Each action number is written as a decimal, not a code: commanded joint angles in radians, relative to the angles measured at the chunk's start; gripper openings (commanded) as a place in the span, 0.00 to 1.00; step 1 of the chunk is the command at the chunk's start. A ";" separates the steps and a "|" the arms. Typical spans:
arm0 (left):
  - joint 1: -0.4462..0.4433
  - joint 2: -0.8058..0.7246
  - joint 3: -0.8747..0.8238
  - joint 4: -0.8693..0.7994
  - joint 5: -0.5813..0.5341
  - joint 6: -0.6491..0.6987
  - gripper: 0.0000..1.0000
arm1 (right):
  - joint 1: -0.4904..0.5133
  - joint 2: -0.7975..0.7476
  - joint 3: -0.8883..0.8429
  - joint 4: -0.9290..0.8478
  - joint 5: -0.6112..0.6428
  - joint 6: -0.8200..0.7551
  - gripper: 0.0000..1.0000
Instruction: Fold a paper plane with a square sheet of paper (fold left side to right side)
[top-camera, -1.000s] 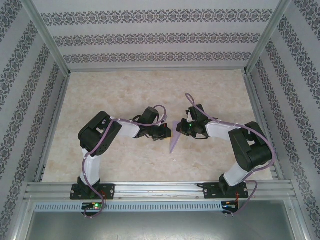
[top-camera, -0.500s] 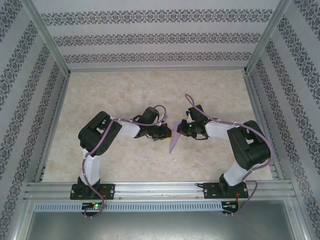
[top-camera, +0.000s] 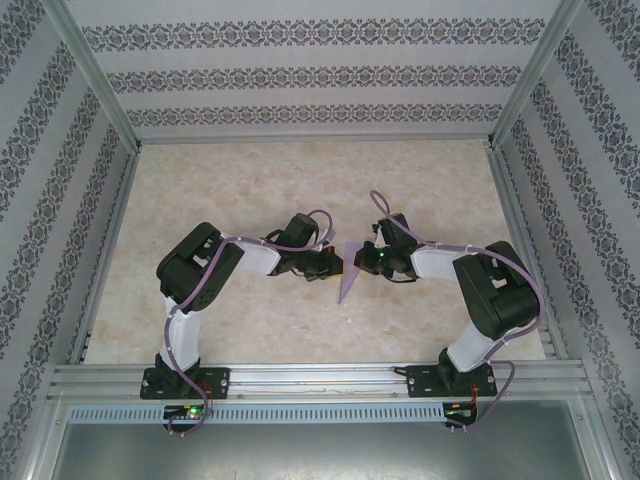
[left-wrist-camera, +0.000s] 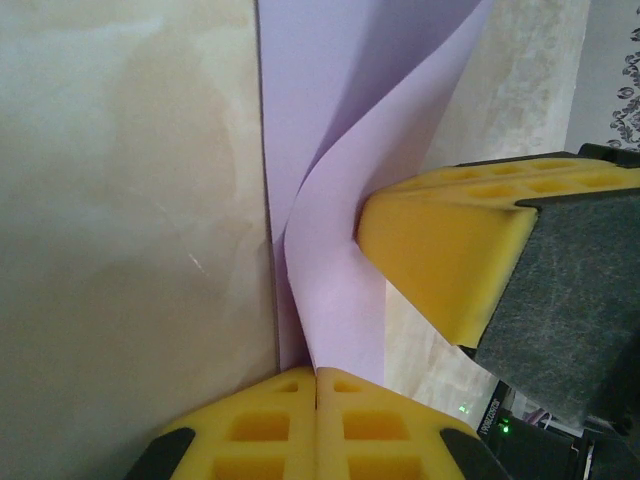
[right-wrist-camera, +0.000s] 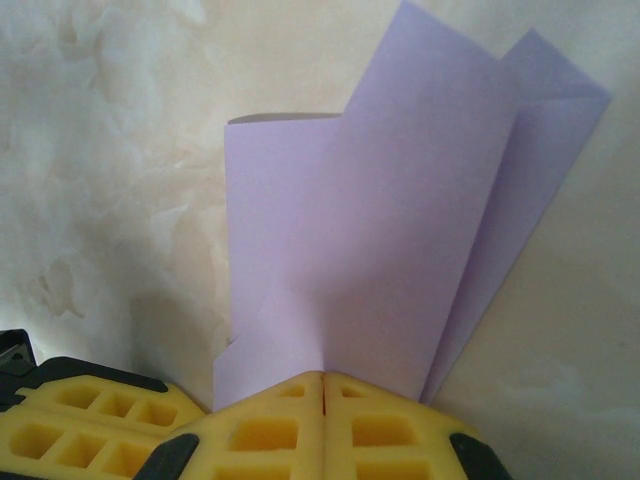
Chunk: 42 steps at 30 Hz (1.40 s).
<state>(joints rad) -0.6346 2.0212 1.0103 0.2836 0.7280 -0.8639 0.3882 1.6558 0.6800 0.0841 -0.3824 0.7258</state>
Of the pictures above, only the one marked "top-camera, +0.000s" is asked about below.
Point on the purple paper sheet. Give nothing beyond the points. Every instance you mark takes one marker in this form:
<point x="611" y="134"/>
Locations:
<point x="347" y="280"/>

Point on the grey metal sheet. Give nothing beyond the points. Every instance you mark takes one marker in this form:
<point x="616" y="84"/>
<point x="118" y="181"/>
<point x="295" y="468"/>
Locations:
<point x="320" y="455"/>

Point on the aluminium side rail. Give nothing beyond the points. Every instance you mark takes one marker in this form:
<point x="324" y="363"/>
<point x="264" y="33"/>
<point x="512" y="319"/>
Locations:
<point x="526" y="250"/>
<point x="107" y="245"/>

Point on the aluminium rear rail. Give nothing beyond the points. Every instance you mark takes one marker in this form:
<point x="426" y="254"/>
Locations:
<point x="315" y="138"/>

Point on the aluminium frame post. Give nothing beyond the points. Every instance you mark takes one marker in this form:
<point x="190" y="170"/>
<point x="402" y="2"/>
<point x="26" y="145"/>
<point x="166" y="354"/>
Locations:
<point x="532" y="75"/>
<point x="92" y="75"/>

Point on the aluminium mounting rail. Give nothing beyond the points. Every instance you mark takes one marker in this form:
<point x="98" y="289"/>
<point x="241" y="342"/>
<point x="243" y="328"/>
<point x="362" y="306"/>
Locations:
<point x="310" y="377"/>

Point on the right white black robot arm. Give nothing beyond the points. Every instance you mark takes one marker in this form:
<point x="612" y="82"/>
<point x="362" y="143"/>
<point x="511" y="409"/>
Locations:
<point x="435" y="262"/>

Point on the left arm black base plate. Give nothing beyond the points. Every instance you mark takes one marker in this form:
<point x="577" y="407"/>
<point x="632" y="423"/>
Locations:
<point x="220" y="382"/>

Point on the aluminium frame bar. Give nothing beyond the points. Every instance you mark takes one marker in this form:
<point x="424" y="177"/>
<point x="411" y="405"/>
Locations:
<point x="42" y="445"/>
<point x="602" y="440"/>

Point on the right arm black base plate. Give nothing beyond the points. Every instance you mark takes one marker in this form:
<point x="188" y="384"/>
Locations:
<point x="420" y="382"/>

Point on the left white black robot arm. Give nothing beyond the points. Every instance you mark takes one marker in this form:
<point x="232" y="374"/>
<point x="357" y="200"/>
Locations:
<point x="255" y="260"/>

